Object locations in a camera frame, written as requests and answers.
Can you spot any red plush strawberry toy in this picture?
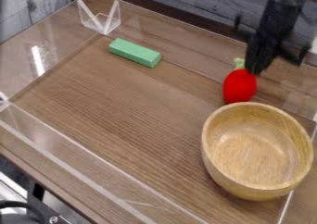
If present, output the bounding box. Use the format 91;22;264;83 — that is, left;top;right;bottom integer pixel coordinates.
224;57;257;104

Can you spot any black cable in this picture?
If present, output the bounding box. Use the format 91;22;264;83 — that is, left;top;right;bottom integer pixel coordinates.
0;199;42;224

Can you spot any black table leg bracket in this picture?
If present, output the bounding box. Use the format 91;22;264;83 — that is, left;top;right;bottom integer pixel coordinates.
27;181;71;224

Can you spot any light wooden bowl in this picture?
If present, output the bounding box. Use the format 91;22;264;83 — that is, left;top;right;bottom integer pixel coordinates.
201;102;313;201

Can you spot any clear acrylic table enclosure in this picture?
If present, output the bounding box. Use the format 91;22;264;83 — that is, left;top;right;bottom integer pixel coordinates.
0;0;317;224

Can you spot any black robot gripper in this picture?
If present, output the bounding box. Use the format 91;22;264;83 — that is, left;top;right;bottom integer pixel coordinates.
245;0;311;76

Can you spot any green rectangular block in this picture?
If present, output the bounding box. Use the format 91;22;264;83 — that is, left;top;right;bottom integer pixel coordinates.
109;38;161;68

